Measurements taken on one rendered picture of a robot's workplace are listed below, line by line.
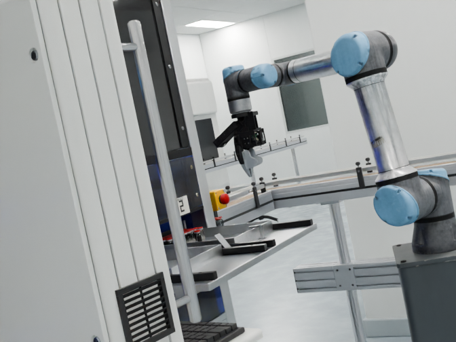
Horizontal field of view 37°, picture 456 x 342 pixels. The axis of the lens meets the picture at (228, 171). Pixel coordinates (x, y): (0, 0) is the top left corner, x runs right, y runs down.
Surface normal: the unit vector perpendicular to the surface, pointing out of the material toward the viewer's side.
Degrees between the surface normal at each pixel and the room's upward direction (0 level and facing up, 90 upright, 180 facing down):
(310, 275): 90
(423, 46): 90
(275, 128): 90
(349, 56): 82
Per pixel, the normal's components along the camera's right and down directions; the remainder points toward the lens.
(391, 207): -0.66, 0.31
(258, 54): -0.49, 0.15
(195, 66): 0.85, -0.14
